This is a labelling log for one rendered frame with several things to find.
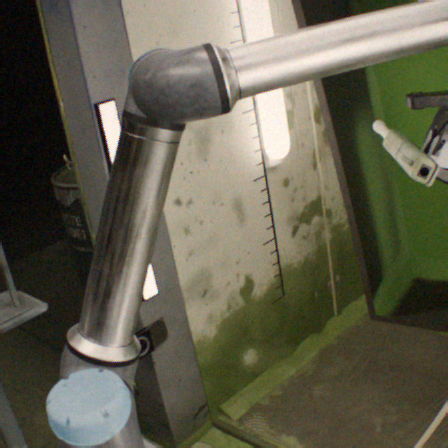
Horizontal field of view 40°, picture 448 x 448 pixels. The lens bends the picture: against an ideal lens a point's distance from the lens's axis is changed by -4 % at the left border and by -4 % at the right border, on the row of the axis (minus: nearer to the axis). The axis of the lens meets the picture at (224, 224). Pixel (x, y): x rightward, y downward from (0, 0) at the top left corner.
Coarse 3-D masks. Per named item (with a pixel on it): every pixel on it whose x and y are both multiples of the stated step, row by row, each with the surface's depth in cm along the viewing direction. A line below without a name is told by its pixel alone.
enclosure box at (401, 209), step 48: (336, 0) 166; (384, 0) 171; (336, 96) 170; (384, 96) 190; (336, 144) 168; (384, 192) 199; (432, 192) 200; (384, 240) 202; (432, 240) 211; (384, 288) 205; (432, 288) 202
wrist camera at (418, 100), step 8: (408, 96) 123; (416, 96) 122; (424, 96) 121; (432, 96) 121; (440, 96) 121; (408, 104) 123; (416, 104) 122; (424, 104) 122; (432, 104) 122; (440, 104) 122
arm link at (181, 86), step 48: (432, 0) 99; (192, 48) 95; (240, 48) 95; (288, 48) 95; (336, 48) 95; (384, 48) 97; (432, 48) 101; (144, 96) 97; (192, 96) 93; (240, 96) 97
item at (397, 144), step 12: (384, 132) 150; (396, 132) 140; (384, 144) 143; (396, 144) 134; (408, 144) 127; (396, 156) 131; (408, 156) 123; (420, 156) 117; (408, 168) 120; (420, 168) 116; (432, 168) 116; (444, 168) 126; (420, 180) 117; (432, 180) 117; (444, 180) 127
